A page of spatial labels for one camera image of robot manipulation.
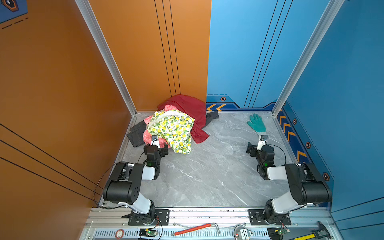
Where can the black digital caliper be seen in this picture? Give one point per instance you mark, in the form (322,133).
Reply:
(320,232)

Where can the lemon print cloth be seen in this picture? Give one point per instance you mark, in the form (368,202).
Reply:
(175,127)

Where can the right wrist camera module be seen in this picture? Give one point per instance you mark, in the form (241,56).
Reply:
(263,140)

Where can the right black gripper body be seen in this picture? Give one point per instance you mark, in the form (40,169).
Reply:
(250,148)

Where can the dark red cloth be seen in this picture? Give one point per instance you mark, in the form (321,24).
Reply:
(193,107)

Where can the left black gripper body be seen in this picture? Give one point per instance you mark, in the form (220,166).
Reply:
(163,150)

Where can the left green circuit board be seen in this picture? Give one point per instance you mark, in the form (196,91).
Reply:
(147,233)

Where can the dark grey cloth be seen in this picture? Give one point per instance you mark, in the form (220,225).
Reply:
(136,132)

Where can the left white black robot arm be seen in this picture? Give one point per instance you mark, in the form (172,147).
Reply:
(124,187)

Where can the white connector block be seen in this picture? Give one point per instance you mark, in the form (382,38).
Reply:
(242,234)

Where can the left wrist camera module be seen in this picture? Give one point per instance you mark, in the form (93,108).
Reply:
(155,141)

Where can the green circuit board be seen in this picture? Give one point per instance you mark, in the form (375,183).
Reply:
(147,233)
(282,232)

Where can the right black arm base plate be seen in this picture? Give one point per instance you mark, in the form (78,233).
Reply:
(258,217)

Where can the pink patterned cloth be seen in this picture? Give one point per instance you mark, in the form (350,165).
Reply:
(147,137)

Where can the red handled hex key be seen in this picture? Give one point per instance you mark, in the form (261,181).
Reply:
(193,229)

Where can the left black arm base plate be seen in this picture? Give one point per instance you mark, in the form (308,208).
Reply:
(150,219)

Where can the right green circuit board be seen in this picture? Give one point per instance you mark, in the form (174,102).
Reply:
(282,232)

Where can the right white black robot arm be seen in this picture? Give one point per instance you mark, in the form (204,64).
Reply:
(306,187)

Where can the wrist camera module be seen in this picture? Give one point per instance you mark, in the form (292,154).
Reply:
(263,140)
(155,141)

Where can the green work glove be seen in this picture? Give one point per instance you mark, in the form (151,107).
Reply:
(256,123)

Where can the red round sticker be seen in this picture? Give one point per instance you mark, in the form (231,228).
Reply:
(119,234)

